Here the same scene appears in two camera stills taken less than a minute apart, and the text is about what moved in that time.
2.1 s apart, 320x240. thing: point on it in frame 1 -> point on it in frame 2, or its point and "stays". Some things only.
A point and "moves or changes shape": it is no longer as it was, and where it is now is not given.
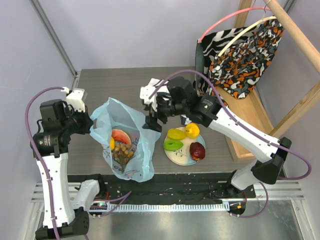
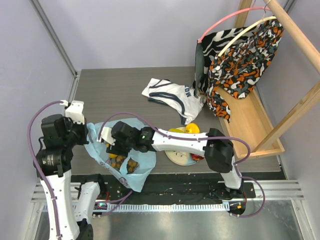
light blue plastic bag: x=128 y=145 moves or changes shape
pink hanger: x=204 y=34 stays
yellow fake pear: x=192 y=130 stays
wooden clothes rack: x=250 y=109 stays
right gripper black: x=158 y=110 -> x=114 y=147
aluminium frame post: x=54 y=36 stays
